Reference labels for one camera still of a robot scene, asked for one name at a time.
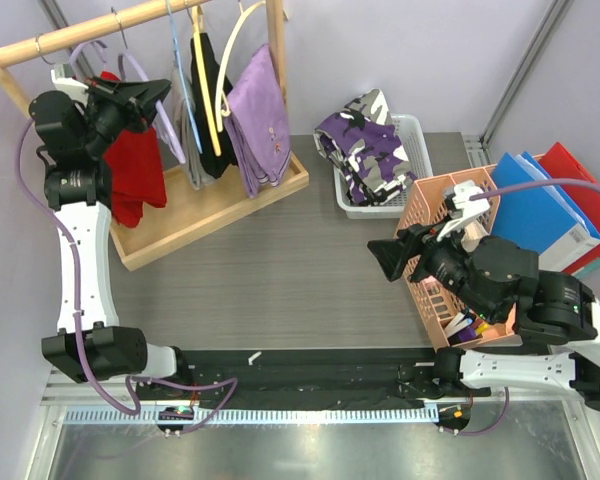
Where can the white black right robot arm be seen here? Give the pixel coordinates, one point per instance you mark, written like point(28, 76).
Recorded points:
point(565, 313)

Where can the yellow hanger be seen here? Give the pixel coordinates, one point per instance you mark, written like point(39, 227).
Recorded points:
point(197, 30)

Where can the cream white hanger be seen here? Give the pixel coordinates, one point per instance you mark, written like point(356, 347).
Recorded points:
point(221, 107)

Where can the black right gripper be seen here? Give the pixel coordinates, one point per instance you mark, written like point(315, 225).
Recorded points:
point(418, 240)

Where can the red folder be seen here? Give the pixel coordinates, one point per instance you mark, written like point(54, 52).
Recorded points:
point(558, 162)

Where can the purple camouflage trousers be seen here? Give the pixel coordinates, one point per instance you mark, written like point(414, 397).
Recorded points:
point(361, 142)

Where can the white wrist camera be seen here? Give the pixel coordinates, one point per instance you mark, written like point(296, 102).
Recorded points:
point(462, 210)
point(63, 79)

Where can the aluminium rail frame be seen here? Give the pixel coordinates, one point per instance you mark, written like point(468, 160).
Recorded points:
point(513, 435)

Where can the white plastic basket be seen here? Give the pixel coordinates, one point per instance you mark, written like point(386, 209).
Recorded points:
point(409, 130)

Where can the red trousers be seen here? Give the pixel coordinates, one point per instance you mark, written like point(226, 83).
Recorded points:
point(137, 176)

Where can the lilac hanger with red trousers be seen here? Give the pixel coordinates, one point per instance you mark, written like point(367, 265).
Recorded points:
point(77, 67)

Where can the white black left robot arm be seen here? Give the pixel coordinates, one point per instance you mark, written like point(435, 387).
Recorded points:
point(90, 342)

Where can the light blue hanger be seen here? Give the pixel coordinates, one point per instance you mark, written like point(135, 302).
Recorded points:
point(182, 76)

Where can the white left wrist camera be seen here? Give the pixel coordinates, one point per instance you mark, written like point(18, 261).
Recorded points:
point(63, 79)

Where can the grey trousers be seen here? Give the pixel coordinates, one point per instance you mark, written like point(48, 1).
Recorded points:
point(181, 94)

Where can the teal folder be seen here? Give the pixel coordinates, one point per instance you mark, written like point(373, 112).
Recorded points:
point(587, 269)

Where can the wooden clothes rack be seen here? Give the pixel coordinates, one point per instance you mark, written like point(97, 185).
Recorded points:
point(190, 214)

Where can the white slotted cable duct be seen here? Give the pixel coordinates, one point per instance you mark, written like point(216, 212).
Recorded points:
point(157, 415)

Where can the pink desk organizer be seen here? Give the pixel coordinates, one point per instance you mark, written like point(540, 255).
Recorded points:
point(430, 305)

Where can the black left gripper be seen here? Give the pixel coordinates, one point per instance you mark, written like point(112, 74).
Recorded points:
point(136, 102)

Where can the blue folder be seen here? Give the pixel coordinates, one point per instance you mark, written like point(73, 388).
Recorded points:
point(546, 220)

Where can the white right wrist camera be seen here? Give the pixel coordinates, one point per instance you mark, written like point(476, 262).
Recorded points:
point(462, 210)

